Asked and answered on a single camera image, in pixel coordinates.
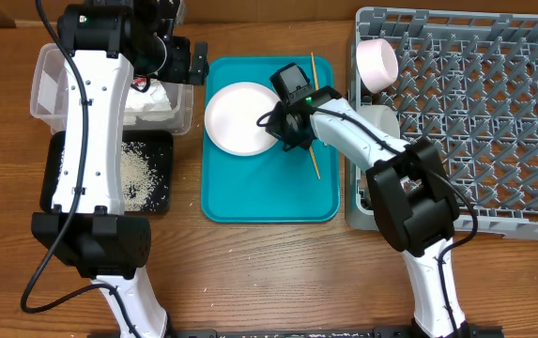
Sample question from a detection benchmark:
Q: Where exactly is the white bowl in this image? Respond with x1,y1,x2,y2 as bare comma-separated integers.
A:
356,38,398,94

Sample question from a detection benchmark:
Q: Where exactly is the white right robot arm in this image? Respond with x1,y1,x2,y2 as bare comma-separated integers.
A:
256,86,469,337

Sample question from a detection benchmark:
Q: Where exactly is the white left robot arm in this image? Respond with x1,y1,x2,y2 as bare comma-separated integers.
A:
31,0,209,337

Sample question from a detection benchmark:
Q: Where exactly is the black tray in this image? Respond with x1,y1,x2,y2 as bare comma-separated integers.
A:
39,131,174,214

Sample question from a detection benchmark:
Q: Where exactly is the pile of rice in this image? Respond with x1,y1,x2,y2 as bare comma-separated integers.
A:
120,142,161,212

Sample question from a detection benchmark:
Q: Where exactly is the large white plate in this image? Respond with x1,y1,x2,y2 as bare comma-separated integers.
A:
205,82,279,156

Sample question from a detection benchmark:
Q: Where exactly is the red snack wrapper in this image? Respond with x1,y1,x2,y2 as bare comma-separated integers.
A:
131,77,150,93

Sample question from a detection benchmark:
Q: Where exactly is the wooden chopstick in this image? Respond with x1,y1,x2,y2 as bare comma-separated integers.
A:
309,145,321,180
311,53,319,90

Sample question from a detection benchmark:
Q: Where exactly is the clear plastic bin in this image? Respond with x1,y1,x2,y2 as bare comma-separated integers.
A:
30,43,193,135

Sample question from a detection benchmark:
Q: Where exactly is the small grey rice bowl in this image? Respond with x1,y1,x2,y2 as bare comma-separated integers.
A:
357,105,400,138

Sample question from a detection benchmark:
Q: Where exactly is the white napkin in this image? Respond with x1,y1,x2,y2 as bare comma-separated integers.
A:
123,79,175,126

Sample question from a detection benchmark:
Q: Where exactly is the grey dishwasher rack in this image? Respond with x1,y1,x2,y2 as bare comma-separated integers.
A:
347,7,538,240

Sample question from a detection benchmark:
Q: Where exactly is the teal serving tray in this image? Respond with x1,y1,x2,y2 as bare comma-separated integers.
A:
201,55,341,223

